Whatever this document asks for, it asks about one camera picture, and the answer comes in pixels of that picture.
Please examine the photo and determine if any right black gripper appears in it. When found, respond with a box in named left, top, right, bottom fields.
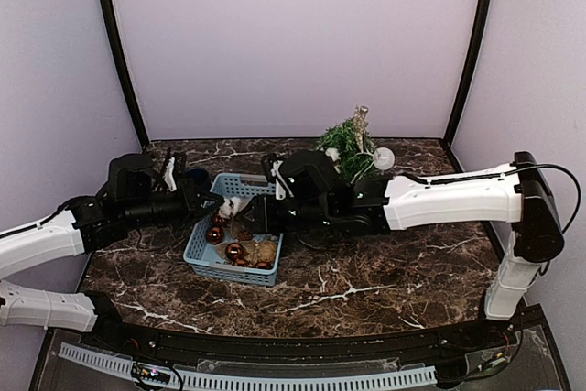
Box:
left=238, top=193, right=334, bottom=234

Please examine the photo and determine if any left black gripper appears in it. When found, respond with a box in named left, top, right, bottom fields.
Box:
left=122, top=178, right=224, bottom=232

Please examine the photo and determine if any white cotton boll sprig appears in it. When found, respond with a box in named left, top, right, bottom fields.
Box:
left=218, top=196, right=250, bottom=219
left=324, top=147, right=341, bottom=162

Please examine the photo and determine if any small green christmas tree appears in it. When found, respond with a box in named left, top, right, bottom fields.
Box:
left=315, top=117, right=379, bottom=183

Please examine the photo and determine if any clear wire light string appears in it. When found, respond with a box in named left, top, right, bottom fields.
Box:
left=347, top=147, right=385, bottom=181

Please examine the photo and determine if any white woven ball light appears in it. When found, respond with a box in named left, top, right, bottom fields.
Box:
left=373, top=147, right=396, bottom=171

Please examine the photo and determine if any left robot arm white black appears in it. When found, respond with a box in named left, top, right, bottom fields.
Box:
left=1, top=154, right=224, bottom=351

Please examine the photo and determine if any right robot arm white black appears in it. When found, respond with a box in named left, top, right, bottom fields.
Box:
left=235, top=150, right=568, bottom=349

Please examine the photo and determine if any copper shiny bauble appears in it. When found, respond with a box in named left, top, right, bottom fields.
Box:
left=224, top=242, right=245, bottom=262
left=206, top=226, right=225, bottom=245
left=212, top=214, right=229, bottom=228
left=255, top=261, right=272, bottom=270

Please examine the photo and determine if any beige twine ball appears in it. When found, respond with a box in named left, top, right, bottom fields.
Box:
left=256, top=240, right=278, bottom=263

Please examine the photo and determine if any light blue plastic basket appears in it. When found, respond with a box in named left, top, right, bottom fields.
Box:
left=183, top=173, right=284, bottom=287

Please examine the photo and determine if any small circuit board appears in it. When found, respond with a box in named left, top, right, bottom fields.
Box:
left=131, top=363, right=171, bottom=385

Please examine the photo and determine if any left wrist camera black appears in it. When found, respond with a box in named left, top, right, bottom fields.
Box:
left=162, top=149, right=187, bottom=191

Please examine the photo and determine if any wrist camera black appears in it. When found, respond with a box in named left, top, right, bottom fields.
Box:
left=162, top=149, right=187, bottom=191
left=261, top=153, right=280, bottom=183

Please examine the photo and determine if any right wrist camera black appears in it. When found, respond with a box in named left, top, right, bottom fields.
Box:
left=261, top=153, right=280, bottom=183

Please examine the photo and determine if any black front rail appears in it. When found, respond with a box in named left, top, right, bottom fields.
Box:
left=81, top=314, right=522, bottom=364

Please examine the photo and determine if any white slotted cable duct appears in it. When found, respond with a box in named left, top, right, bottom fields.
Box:
left=58, top=342, right=437, bottom=390

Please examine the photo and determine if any left black frame post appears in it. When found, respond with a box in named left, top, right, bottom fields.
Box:
left=99, top=0, right=150, bottom=149

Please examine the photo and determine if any black frame post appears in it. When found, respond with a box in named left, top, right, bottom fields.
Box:
left=99, top=0, right=150, bottom=149
left=443, top=0, right=491, bottom=147

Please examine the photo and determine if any right black frame post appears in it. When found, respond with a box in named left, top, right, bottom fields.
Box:
left=443, top=0, right=491, bottom=147

